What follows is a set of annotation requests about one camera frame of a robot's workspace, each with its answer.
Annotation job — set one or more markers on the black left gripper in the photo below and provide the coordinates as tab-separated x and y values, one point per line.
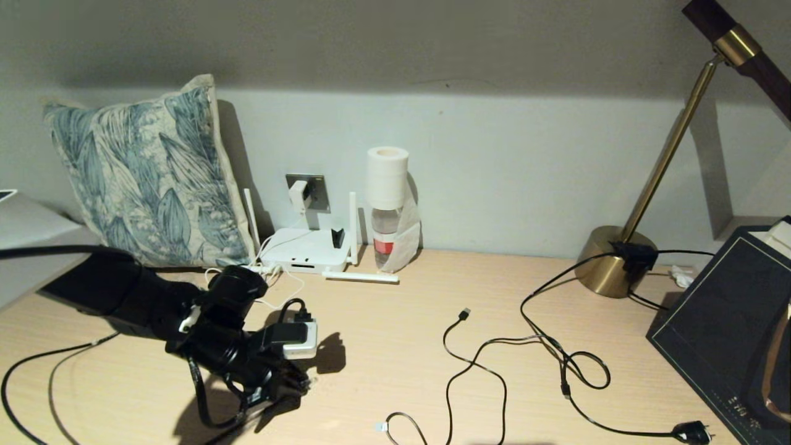
269	374

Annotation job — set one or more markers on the white power adapter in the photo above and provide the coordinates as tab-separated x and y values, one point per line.
300	196

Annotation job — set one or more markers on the white router with antennas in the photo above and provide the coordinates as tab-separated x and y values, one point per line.
309	253

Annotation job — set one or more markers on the small black clip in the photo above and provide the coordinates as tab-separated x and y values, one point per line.
337	238

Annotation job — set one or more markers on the clear bottle with red label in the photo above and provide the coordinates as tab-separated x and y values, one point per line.
384	247

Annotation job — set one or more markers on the white paper roll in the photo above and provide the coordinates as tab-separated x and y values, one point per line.
387	179

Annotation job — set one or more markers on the blue leaf print pillow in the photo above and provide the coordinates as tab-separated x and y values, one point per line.
148	173

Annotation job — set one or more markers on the brass desk lamp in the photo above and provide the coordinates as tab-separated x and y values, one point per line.
612	272

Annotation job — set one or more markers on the small crumpled white paper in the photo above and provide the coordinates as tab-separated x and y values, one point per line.
683	276

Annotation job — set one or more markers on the small white box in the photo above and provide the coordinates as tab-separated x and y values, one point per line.
782	235

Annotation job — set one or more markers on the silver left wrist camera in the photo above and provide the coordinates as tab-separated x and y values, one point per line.
300	340

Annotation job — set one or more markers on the grey wall socket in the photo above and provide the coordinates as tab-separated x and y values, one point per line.
318	188

